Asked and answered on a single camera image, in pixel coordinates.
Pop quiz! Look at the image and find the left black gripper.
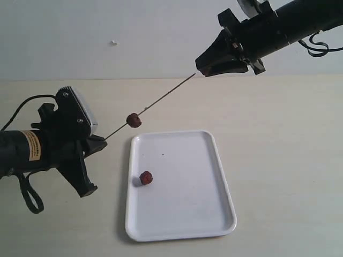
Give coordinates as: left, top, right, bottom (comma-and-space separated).
31, 103, 108, 198

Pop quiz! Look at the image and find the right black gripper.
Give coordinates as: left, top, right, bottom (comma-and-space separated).
195, 1, 289, 76

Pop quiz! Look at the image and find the thin metal skewer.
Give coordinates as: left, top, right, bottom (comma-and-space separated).
104, 73, 196, 141

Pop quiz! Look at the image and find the dried red date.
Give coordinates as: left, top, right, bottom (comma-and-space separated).
202, 68, 212, 77
139, 171, 153, 185
126, 113, 142, 128

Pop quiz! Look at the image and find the dried red date front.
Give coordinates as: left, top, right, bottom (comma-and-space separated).
202, 68, 212, 77

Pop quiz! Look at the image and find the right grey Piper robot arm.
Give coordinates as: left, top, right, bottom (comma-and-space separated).
195, 0, 342, 77

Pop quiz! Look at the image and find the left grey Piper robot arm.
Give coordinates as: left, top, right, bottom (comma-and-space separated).
1, 103, 107, 198

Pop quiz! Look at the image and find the white plastic tray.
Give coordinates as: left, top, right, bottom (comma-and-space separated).
125, 130, 237, 242

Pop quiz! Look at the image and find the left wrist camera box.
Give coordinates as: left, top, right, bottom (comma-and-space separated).
55, 86, 98, 138

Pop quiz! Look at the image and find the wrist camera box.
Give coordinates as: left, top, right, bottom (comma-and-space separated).
55, 86, 98, 138
237, 0, 264, 18

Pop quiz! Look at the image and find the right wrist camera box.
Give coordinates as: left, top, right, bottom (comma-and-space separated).
237, 0, 264, 18

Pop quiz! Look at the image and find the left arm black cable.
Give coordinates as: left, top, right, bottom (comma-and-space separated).
0, 95, 57, 215

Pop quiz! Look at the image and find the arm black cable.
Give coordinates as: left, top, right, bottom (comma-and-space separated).
0, 95, 57, 215
297, 28, 343, 57

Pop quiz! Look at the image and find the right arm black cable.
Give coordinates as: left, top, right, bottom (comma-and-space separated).
297, 28, 343, 57

